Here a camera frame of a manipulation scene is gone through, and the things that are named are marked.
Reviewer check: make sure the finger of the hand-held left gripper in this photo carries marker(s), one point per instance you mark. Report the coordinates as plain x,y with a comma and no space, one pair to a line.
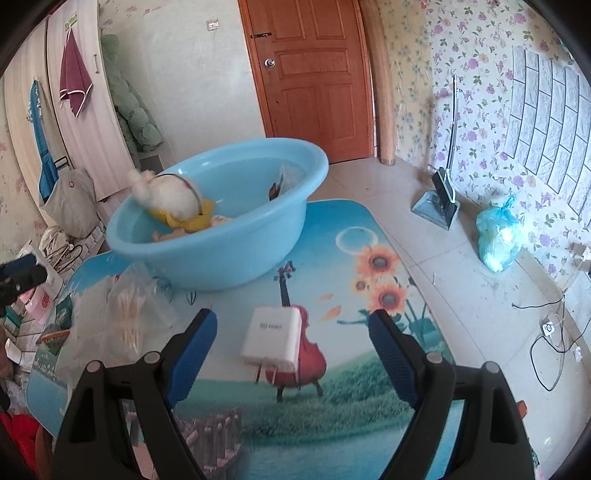
23,274

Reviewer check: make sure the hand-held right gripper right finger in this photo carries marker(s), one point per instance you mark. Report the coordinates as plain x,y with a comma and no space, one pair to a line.
392,355

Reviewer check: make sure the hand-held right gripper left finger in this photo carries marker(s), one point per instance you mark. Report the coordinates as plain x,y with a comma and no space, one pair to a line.
194,350

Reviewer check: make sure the clear bag of cotton swabs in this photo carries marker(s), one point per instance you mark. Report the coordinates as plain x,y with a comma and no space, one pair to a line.
127,314

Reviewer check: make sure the white charger plug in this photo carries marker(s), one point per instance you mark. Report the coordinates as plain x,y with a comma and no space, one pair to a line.
272,337

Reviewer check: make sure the light blue plastic basin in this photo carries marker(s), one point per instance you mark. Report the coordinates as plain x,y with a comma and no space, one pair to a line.
258,240

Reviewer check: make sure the white plush toy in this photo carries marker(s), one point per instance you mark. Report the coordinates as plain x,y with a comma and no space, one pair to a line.
171,196

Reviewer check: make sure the landscape printed desktop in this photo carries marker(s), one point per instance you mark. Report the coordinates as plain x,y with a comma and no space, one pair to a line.
332,406

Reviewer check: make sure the pink white container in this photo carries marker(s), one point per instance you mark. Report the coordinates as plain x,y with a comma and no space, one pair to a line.
39,302

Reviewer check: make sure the green printed box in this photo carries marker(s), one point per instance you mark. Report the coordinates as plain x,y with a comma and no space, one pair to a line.
57,323

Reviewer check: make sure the beige tote bag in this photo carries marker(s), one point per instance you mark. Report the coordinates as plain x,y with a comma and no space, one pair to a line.
74,203

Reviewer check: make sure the blue apron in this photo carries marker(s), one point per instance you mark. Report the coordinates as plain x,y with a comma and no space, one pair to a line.
44,152

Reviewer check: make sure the yellow fabric item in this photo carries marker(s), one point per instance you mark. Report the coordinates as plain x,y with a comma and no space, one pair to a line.
198,222

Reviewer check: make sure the white wardrobe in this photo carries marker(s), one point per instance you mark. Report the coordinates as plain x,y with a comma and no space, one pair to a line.
99,152

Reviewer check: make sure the blue plastic trash bag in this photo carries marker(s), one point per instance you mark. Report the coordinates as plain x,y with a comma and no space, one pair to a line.
498,240

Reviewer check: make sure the white power adapter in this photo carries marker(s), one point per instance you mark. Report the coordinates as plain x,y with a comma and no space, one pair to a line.
548,327

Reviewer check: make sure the red cloth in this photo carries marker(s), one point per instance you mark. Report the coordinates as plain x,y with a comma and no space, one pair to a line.
18,438

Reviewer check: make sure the green quilt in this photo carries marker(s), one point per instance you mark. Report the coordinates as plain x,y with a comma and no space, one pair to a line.
134,120

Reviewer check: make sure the maroon towel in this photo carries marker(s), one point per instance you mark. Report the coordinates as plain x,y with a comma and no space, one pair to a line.
74,74

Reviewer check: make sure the brown wooden door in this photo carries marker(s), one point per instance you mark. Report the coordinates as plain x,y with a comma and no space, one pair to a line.
314,92

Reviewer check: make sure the metal door knob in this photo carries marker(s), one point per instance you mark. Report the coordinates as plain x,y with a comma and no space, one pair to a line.
268,62

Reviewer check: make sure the wall switch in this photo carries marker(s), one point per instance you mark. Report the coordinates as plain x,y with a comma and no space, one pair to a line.
212,25

